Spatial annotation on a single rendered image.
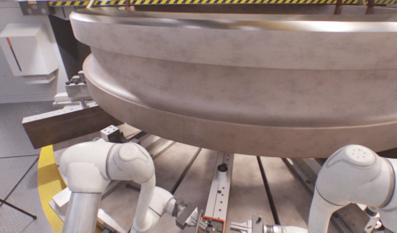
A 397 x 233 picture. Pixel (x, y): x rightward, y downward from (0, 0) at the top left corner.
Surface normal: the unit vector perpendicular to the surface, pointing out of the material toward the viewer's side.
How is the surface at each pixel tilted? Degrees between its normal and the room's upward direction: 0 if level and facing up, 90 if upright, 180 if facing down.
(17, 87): 90
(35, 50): 90
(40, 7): 90
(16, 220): 0
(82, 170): 46
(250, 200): 0
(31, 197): 0
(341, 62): 90
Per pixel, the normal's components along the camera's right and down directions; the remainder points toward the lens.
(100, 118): 0.53, 0.40
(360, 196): -0.51, 0.58
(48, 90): 0.13, 0.47
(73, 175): -0.23, -0.24
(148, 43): -0.45, 0.43
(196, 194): 0.00, -0.88
